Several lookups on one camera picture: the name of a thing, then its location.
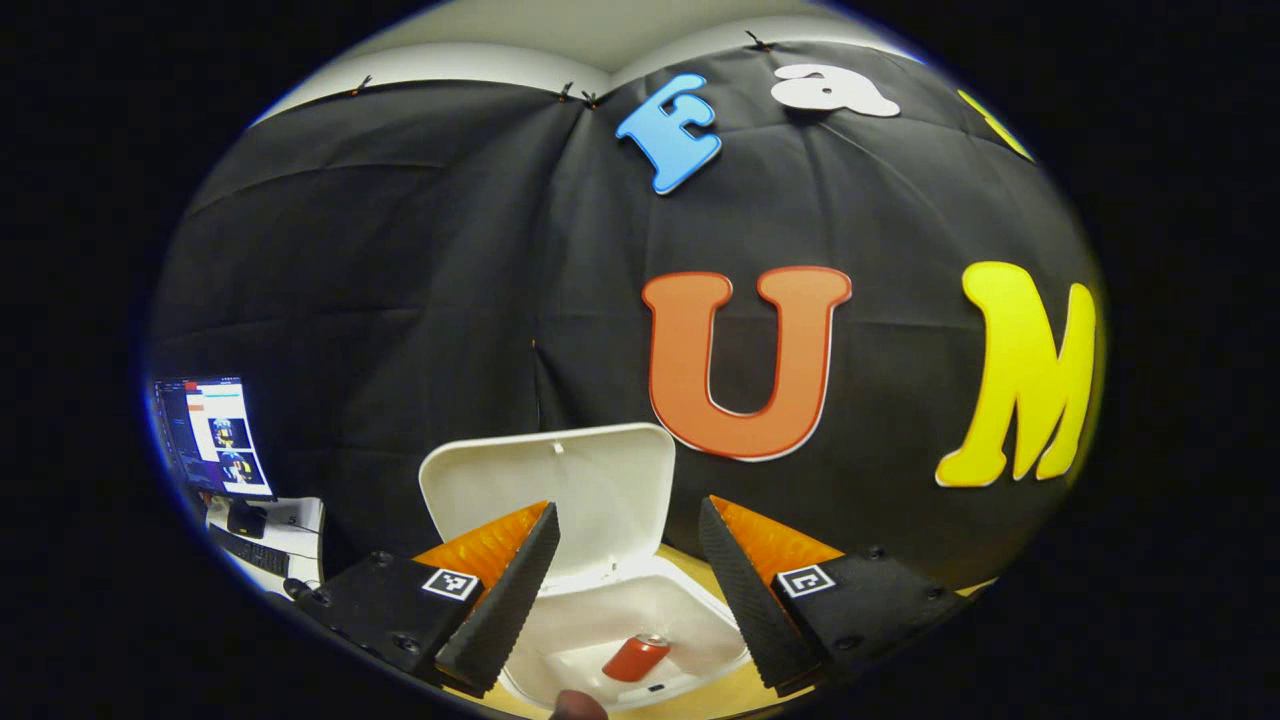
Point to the red pop can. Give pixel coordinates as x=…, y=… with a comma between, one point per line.
x=636, y=658

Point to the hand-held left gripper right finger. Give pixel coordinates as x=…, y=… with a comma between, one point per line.
x=750, y=605

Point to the black keyboard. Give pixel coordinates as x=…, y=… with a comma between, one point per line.
x=250, y=550

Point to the black computer mouse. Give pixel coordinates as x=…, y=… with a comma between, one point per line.
x=296, y=588

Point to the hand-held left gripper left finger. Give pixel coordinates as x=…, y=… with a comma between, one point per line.
x=510, y=600

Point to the black backdrop cloth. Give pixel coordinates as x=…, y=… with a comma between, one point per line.
x=400, y=280

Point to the wooden desktop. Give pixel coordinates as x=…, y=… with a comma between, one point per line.
x=738, y=697

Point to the row of black cloth clips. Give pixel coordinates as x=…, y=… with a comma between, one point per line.
x=566, y=92

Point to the computer monitor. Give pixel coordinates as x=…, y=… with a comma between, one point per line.
x=215, y=440

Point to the white side desk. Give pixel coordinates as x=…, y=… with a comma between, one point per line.
x=300, y=520

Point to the white desktop garbage bin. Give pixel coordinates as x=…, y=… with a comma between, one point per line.
x=600, y=480

